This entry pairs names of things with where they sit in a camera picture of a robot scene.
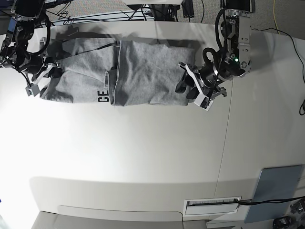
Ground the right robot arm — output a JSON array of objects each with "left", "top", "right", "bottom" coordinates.
[{"left": 0, "top": 0, "right": 60, "bottom": 87}]

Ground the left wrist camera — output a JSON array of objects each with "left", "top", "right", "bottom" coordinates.
[{"left": 194, "top": 94, "right": 214, "bottom": 111}]

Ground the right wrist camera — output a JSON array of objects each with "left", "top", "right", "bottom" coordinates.
[{"left": 25, "top": 85, "right": 40, "bottom": 97}]

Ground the black device bottom right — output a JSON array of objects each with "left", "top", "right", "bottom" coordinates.
[{"left": 272, "top": 216, "right": 295, "bottom": 229}]

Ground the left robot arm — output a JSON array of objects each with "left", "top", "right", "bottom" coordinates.
[{"left": 40, "top": 0, "right": 251, "bottom": 108}]

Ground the blue-grey board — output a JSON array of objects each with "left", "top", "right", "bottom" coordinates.
[{"left": 244, "top": 165, "right": 303, "bottom": 224}]

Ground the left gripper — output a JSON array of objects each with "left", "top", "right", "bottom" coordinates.
[{"left": 175, "top": 62, "right": 227, "bottom": 100}]

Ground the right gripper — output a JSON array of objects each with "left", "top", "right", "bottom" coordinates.
[{"left": 14, "top": 37, "right": 59, "bottom": 85}]

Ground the yellow cable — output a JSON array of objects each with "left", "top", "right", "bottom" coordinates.
[{"left": 273, "top": 0, "right": 293, "bottom": 39}]

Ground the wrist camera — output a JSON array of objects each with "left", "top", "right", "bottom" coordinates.
[
  {"left": 25, "top": 85, "right": 40, "bottom": 97},
  {"left": 194, "top": 94, "right": 214, "bottom": 111}
]

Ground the grey T-shirt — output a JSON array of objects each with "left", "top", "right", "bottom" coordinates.
[{"left": 40, "top": 38, "right": 195, "bottom": 106}]

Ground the aluminium extrusion profile dark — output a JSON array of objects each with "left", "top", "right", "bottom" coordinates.
[{"left": 181, "top": 0, "right": 194, "bottom": 19}]

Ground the black cable on desk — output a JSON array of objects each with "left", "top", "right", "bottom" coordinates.
[{"left": 234, "top": 197, "right": 303, "bottom": 206}]

